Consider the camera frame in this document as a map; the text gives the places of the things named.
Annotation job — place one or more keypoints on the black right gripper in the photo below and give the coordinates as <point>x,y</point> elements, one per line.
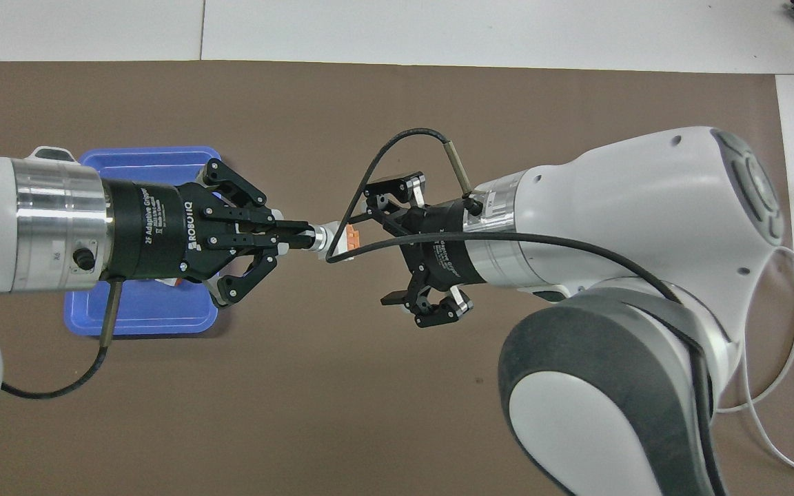
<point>438,258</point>

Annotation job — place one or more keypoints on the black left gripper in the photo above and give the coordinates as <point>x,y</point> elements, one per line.
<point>156,231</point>

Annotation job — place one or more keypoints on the orange white rotary switch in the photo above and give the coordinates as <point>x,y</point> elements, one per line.
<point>338,238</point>

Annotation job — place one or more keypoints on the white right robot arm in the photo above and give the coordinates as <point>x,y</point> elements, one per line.
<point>611,207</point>

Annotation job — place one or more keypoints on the blue plastic tray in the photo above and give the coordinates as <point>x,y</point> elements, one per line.
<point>149,310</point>

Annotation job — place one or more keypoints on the brown paper table mat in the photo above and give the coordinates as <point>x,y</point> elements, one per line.
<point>300,413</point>

